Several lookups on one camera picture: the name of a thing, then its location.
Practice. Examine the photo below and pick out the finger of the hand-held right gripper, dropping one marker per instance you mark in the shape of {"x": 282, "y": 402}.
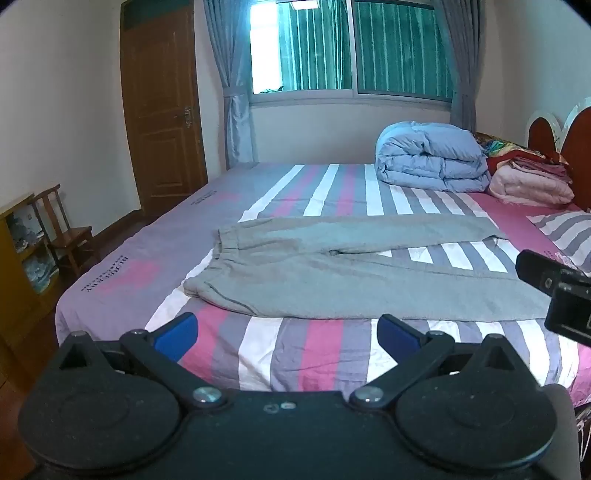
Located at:
{"x": 535, "y": 272}

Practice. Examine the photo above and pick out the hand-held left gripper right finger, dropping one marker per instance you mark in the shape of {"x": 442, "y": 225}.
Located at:
{"x": 397, "y": 334}

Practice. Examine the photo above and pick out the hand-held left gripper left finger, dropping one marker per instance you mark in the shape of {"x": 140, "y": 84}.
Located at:
{"x": 178, "y": 334}

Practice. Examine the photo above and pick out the grey pants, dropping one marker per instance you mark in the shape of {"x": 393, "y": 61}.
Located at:
{"x": 323, "y": 286}

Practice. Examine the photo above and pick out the grey striped pillow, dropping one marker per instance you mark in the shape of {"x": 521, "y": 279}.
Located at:
{"x": 563, "y": 230}

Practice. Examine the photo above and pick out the bed with striped sheet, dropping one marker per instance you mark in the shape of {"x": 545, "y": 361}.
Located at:
{"x": 323, "y": 350}

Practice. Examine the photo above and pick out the folded pink blanket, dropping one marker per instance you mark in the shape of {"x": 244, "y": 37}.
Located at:
{"x": 531, "y": 189}

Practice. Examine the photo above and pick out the maroon folded cloth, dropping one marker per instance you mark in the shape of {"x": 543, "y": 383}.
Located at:
{"x": 542, "y": 167}

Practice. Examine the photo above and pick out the colourful patterned blanket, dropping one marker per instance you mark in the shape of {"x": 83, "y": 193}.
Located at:
{"x": 503, "y": 150}

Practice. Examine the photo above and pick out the red and white headboard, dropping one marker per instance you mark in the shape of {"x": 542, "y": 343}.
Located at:
{"x": 542, "y": 134}

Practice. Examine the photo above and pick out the small wooden chair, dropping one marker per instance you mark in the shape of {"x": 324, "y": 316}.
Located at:
{"x": 69, "y": 237}

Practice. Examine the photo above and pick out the folded light blue duvet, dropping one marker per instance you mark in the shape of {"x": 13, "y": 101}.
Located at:
{"x": 429, "y": 157}

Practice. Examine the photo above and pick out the yellow wooden cabinet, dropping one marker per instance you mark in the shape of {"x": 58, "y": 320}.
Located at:
{"x": 14, "y": 277}

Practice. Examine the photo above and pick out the grey-blue curtain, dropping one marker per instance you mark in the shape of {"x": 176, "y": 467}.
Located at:
{"x": 235, "y": 115}
{"x": 464, "y": 69}

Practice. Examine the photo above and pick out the brown wooden door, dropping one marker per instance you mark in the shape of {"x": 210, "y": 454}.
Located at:
{"x": 157, "y": 115}

